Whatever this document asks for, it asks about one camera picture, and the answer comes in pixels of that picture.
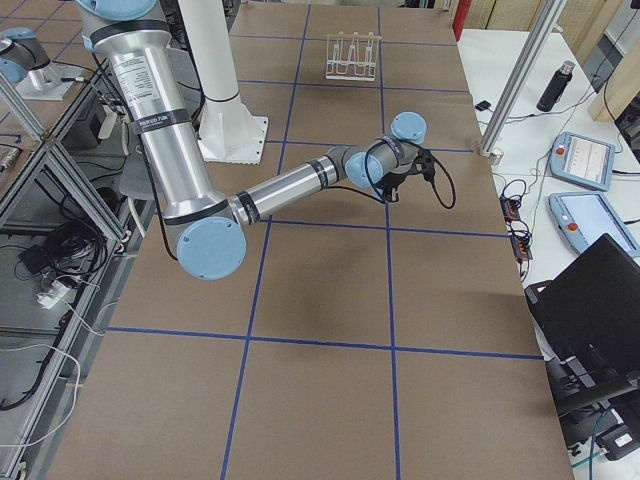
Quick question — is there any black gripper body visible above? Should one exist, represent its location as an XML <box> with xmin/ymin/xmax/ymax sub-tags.
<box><xmin>380</xmin><ymin>173</ymin><xmax>408</xmax><ymax>195</ymax></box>

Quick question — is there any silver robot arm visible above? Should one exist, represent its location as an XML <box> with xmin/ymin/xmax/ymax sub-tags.
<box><xmin>1</xmin><ymin>27</ymin><xmax>70</xmax><ymax>101</ymax></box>
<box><xmin>78</xmin><ymin>1</ymin><xmax>427</xmax><ymax>280</ymax></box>

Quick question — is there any small black device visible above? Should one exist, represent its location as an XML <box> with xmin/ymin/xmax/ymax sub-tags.
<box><xmin>474</xmin><ymin>100</ymin><xmax>491</xmax><ymax>111</ymax></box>

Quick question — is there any orange black USB hub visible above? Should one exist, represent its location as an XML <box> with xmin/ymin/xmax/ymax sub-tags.
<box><xmin>499</xmin><ymin>195</ymin><xmax>533</xmax><ymax>262</ymax></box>

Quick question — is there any near blue teach pendant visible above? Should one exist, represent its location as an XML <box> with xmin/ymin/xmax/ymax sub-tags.
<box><xmin>548</xmin><ymin>192</ymin><xmax>639</xmax><ymax>258</ymax></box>

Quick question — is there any blue teach pendant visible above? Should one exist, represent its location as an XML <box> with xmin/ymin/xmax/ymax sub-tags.
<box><xmin>548</xmin><ymin>192</ymin><xmax>639</xmax><ymax>258</ymax></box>
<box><xmin>549</xmin><ymin>131</ymin><xmax>616</xmax><ymax>192</ymax></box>

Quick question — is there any black water bottle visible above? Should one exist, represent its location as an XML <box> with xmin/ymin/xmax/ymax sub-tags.
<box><xmin>536</xmin><ymin>60</ymin><xmax>575</xmax><ymax>113</ymax></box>

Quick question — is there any far blue teach pendant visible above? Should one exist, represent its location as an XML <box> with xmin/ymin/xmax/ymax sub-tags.
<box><xmin>549</xmin><ymin>131</ymin><xmax>616</xmax><ymax>192</ymax></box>

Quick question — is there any black laptop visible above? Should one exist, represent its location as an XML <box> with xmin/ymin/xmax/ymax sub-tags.
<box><xmin>525</xmin><ymin>234</ymin><xmax>639</xmax><ymax>402</ymax></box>

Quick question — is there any white power adapter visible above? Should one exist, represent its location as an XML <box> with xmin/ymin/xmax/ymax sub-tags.
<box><xmin>36</xmin><ymin>282</ymin><xmax>71</xmax><ymax>310</ymax></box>

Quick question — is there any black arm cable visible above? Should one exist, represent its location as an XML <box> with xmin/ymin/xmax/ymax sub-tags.
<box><xmin>324</xmin><ymin>142</ymin><xmax>457</xmax><ymax>210</ymax></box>

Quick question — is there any white wire cup rack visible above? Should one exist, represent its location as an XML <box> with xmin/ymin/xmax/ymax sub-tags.
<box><xmin>325</xmin><ymin>31</ymin><xmax>382</xmax><ymax>82</ymax></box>

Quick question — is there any white central robot pedestal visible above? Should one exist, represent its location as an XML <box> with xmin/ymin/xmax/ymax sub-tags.
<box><xmin>179</xmin><ymin>0</ymin><xmax>269</xmax><ymax>165</ymax></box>

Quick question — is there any aluminium frame post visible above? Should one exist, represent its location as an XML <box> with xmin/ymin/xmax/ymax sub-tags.
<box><xmin>477</xmin><ymin>0</ymin><xmax>567</xmax><ymax>165</ymax></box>

